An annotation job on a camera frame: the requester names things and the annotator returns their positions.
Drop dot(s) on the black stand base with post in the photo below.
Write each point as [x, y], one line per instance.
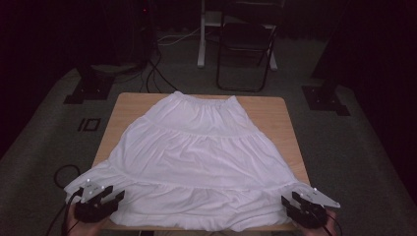
[324, 100]

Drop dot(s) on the white skirt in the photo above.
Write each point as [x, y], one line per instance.
[196, 157]

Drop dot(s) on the white desk frame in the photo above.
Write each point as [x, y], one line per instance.
[201, 49]

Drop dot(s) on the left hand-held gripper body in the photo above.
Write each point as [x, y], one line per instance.
[95, 211]

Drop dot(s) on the dark equipment tower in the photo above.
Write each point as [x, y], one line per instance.
[142, 32]

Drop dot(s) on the black folding chair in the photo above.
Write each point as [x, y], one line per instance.
[246, 36]

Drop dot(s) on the person's right hand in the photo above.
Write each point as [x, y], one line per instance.
[321, 231]

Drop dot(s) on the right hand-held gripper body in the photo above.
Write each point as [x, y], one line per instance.
[309, 216]

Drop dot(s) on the person's left hand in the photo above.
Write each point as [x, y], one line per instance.
[82, 229]

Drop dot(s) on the round grey floor base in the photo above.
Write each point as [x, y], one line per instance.
[113, 68]

